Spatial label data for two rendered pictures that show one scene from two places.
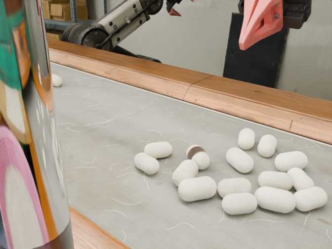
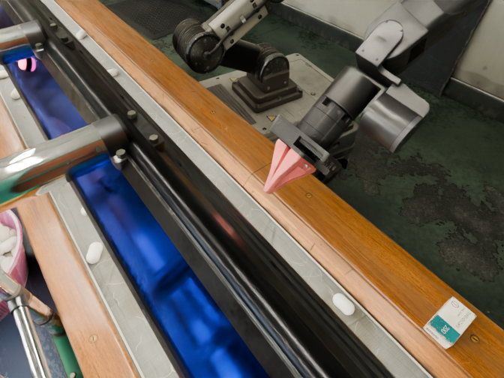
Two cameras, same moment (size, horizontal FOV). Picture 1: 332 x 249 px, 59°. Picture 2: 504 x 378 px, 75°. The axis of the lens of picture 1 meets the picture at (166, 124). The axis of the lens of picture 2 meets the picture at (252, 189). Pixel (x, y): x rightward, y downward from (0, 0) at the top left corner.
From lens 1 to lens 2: 0.36 m
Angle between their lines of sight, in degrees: 27
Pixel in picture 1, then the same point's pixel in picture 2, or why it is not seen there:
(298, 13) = (325, 167)
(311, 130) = (324, 259)
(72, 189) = (123, 292)
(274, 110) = (305, 228)
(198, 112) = (247, 209)
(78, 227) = (109, 342)
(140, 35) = not seen: outside the picture
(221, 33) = not seen: outside the picture
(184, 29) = not seen: outside the picture
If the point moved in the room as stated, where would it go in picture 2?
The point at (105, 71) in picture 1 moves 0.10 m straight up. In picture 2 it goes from (191, 128) to (184, 89)
